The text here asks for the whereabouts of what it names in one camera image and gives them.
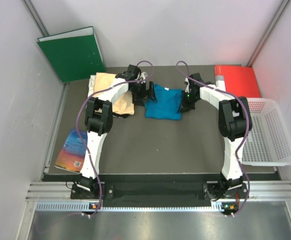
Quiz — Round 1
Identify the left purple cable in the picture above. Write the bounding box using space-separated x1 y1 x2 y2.
75 59 155 218

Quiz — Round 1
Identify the aluminium rail frame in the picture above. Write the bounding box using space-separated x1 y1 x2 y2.
26 180 291 202

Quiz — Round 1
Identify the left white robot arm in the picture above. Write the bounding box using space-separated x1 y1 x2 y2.
70 64 158 200

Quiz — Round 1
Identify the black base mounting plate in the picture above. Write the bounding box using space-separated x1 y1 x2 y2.
70 181 248 204

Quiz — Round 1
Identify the folded black t shirt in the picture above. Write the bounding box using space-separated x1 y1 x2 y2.
112 112 130 119

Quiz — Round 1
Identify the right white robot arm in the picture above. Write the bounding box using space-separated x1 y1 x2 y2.
178 73 253 201

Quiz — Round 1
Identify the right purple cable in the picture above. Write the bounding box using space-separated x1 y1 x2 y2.
176 60 253 217

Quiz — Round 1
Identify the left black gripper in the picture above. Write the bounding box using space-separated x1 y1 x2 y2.
129 81 157 107

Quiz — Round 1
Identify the white slotted cable duct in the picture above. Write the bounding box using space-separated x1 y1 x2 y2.
35 201 239 212

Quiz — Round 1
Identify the purple cable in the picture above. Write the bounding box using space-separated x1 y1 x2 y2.
176 60 253 217
75 59 155 218

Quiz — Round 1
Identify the cream t shirt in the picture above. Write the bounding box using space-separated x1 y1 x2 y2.
88 72 135 116

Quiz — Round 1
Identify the white plastic basket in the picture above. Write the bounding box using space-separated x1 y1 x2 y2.
242 98 291 167

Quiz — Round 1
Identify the red folder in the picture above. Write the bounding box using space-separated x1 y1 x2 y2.
214 65 261 98

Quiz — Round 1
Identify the blue t shirt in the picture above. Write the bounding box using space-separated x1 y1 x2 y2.
144 84 182 121

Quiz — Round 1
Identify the green ring binder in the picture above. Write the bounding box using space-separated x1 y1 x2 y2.
37 26 106 84

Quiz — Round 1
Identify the colourful book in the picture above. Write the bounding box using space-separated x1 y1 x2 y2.
54 128 86 173

